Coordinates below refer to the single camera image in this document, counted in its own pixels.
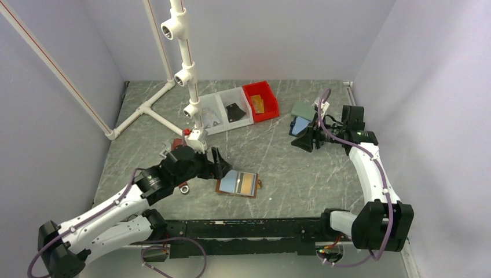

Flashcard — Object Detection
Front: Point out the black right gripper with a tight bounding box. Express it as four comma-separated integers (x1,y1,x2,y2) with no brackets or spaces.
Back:
291,112,346,152

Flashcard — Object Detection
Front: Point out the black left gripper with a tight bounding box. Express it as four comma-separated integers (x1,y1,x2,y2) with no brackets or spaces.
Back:
174,146,232,186

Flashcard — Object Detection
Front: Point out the brown leather card holder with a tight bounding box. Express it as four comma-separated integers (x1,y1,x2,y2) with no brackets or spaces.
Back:
215,170,262,198

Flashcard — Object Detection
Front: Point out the gold card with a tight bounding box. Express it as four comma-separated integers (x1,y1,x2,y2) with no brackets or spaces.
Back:
239,172,257,196

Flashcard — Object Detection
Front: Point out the white vip card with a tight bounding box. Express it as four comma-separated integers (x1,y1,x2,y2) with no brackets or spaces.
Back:
201,107,223,129

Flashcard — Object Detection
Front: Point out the black card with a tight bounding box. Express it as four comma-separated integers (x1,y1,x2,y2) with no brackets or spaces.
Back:
225,103,246,123

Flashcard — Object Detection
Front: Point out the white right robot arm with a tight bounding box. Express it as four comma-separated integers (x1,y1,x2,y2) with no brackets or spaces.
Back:
289,105,414,252

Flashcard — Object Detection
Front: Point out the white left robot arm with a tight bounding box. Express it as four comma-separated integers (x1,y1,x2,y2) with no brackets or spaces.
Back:
27,145,232,277

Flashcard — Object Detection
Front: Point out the blue card holder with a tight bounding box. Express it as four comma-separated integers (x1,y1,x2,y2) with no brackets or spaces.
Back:
288,116,311,137

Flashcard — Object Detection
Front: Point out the green card holder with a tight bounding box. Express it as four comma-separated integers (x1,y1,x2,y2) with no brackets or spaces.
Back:
291,101,316,121

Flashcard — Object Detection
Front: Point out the dark red card holder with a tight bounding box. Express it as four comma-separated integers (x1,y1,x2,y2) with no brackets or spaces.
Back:
171,138,186,151

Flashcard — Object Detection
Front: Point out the orange card in bin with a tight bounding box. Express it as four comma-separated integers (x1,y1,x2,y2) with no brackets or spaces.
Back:
250,95,265,114

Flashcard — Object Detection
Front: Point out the clear left plastic bin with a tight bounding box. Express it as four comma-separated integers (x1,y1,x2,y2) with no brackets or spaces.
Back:
183,93,226,135

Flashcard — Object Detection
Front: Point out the clear plastic bin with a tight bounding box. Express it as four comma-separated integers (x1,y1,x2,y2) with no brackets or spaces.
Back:
217,87,254,130
183,93,226,135

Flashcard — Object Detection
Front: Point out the clear middle plastic bin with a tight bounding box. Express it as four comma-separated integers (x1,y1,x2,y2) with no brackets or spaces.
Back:
217,87,254,130

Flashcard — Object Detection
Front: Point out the red plastic bin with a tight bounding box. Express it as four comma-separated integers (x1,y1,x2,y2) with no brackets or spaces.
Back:
242,81,280,123

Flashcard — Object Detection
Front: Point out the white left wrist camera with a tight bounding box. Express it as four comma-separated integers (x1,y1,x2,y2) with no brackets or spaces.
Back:
182,128,208,153

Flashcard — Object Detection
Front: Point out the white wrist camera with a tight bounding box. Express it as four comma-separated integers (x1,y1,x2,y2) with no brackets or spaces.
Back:
182,128,208,153
313,97,329,118

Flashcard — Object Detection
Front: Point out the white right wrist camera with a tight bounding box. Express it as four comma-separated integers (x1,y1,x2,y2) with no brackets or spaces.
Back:
313,97,329,118

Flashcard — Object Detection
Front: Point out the adjustable wrench red handle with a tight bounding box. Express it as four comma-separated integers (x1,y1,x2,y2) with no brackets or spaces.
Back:
159,141,190,195

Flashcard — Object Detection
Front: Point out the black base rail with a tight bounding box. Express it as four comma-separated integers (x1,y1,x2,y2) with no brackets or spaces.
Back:
127,217,356,259

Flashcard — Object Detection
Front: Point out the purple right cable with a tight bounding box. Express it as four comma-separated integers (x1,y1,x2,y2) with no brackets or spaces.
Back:
316,88,396,268

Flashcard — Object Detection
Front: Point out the purple cable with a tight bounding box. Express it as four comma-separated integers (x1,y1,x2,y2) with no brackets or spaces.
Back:
27,168,208,278
316,88,396,268

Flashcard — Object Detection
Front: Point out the white pvc pipe frame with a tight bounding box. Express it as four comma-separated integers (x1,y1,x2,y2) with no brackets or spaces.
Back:
1,1,184,141

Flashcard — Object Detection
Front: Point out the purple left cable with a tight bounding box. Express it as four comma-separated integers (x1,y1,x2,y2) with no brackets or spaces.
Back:
27,168,208,278

